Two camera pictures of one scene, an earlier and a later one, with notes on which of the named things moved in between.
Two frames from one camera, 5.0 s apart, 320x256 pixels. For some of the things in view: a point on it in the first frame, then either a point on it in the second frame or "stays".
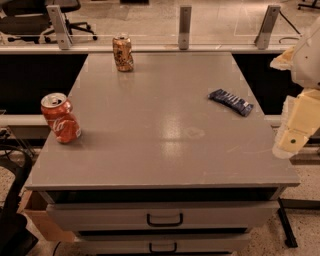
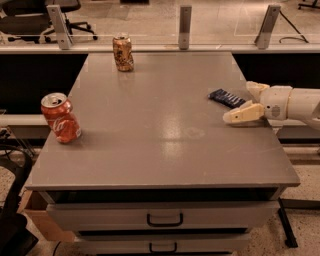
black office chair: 31,20 stays
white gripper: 308,65 → 275,101
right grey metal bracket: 261,41 stays
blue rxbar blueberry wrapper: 235,103 stays
